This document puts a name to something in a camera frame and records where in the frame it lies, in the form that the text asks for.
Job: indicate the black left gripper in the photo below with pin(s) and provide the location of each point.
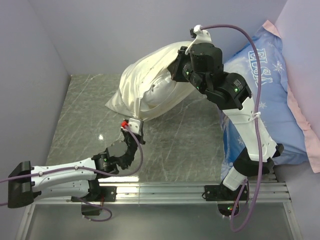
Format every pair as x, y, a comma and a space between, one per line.
140, 136

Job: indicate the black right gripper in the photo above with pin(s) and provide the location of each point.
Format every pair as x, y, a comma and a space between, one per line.
175, 66

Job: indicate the white pillow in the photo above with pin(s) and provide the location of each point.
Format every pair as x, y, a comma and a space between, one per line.
161, 94

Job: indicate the cream pillowcase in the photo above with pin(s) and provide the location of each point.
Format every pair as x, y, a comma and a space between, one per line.
126, 100

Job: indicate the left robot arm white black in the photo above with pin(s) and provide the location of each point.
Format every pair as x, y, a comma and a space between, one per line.
80, 179

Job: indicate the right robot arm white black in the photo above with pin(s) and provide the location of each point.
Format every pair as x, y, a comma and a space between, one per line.
201, 66

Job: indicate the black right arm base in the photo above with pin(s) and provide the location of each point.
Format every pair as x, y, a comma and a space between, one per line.
226, 197

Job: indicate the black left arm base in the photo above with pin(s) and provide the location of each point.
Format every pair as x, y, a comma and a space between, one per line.
94, 208

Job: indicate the blue Elsa pillow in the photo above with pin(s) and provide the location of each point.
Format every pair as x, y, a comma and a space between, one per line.
280, 112

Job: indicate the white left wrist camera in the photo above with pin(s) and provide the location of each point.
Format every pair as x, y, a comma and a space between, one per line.
134, 125

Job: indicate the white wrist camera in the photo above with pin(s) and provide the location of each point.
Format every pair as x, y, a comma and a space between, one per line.
134, 125
199, 36

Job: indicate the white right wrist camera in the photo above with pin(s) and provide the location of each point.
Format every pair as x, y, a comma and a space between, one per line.
199, 36

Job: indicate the aluminium mounting rail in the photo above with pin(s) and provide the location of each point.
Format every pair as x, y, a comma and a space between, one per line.
160, 211

